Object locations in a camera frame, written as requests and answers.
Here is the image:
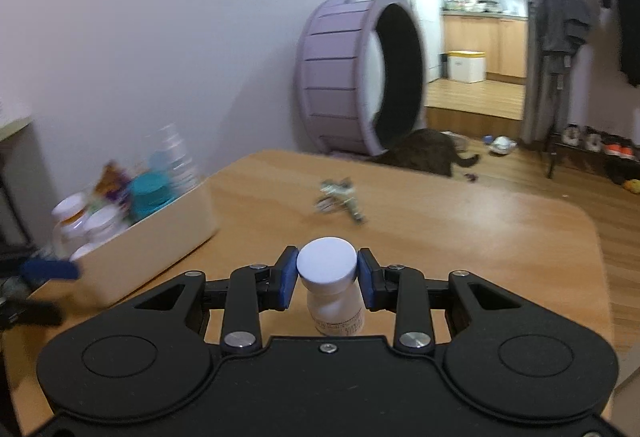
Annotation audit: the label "white lidded bottle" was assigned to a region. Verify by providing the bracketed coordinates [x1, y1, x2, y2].
[84, 208, 128, 245]

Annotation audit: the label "beige storage box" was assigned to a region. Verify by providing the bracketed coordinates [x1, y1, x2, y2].
[27, 177, 221, 308]

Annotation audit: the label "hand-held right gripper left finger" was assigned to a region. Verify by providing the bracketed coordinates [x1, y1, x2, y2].
[132, 245, 300, 352]

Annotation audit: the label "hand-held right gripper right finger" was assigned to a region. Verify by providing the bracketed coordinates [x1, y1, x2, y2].
[356, 247, 523, 352]

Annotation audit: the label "wooden kitchen base cabinet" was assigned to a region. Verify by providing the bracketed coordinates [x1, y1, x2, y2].
[440, 14, 528, 78]

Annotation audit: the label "grey hanging garment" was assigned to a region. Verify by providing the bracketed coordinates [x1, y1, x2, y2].
[529, 0, 601, 75]

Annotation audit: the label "dark cat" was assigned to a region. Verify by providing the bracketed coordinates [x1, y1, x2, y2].
[372, 128, 481, 178]

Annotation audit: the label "colourful snack packet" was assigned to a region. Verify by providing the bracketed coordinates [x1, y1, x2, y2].
[95, 159, 133, 212]

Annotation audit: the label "black hanging garment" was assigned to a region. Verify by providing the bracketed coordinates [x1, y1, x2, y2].
[617, 0, 640, 88]

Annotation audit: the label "orange and black shoe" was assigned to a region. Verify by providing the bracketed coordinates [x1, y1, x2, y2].
[602, 142, 640, 162]

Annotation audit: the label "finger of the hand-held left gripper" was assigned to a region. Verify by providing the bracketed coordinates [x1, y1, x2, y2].
[20, 258, 82, 282]
[0, 299, 63, 328]

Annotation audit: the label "white pill bottle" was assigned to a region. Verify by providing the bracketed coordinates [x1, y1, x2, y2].
[296, 237, 366, 337]

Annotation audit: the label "black clothes rack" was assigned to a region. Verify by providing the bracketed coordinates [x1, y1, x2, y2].
[547, 0, 640, 180]

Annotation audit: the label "side table black legs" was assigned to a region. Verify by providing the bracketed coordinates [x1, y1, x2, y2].
[0, 114, 36, 258]

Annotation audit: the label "wooden desk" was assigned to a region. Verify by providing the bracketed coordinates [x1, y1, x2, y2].
[0, 148, 615, 437]

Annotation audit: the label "purple cat wheel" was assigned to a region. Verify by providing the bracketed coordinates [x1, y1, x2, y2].
[295, 0, 427, 162]

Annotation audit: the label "white bin yellow lid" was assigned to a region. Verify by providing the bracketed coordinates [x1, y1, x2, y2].
[446, 50, 487, 84]

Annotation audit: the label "teal lidded jar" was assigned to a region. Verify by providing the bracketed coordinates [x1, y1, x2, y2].
[129, 172, 176, 223]

